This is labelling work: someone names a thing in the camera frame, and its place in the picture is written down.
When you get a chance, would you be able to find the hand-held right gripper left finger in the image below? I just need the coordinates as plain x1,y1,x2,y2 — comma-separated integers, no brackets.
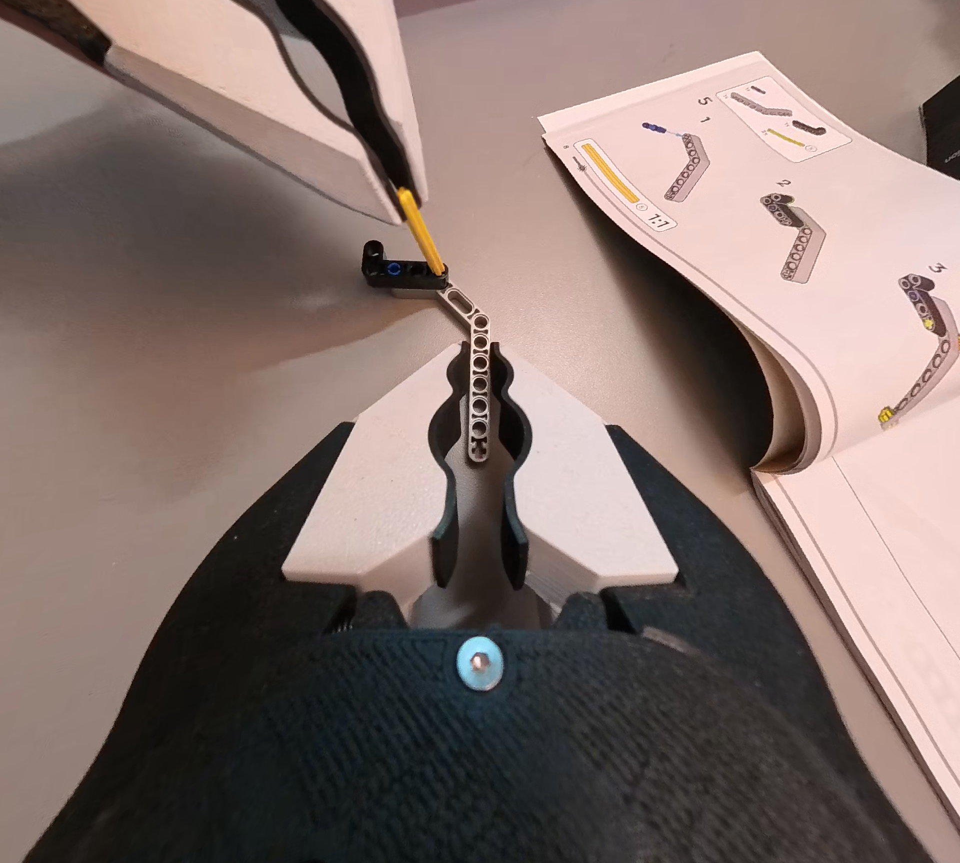
281,342,471,603

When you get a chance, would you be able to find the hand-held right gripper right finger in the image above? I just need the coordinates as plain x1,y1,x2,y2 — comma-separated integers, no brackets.
489,344,681,607

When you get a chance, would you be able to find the grey angled toy beam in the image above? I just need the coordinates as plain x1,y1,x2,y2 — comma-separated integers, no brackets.
390,280,501,465

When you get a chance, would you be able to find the black toy beam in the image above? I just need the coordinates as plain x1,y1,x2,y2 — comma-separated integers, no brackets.
361,239,451,291

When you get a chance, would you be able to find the yellow toy axle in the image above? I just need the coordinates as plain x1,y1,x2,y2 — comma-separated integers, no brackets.
395,185,450,276

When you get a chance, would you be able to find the building instruction booklet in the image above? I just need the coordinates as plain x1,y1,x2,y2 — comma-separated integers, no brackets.
537,50,960,832

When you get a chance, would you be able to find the black toy set box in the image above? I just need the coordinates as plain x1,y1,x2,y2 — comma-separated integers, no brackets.
918,73,960,168

